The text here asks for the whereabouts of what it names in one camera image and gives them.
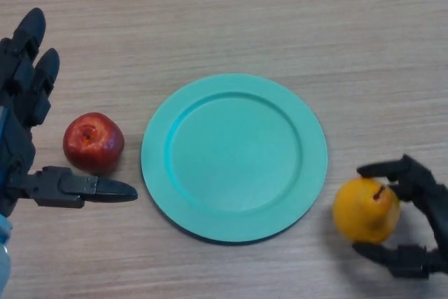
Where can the teal round plate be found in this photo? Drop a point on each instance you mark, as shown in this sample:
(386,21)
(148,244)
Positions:
(234,159)

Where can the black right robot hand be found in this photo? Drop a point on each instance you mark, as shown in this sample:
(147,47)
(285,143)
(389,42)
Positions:
(434,204)

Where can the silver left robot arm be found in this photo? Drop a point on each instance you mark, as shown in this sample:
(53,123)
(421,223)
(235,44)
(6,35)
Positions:
(4,260)

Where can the red apple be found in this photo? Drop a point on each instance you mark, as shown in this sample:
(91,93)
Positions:
(92,145)

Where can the yellow pear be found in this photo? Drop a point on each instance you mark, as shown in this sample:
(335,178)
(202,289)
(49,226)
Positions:
(360,215)

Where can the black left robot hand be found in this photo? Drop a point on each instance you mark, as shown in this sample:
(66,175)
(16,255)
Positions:
(21,85)

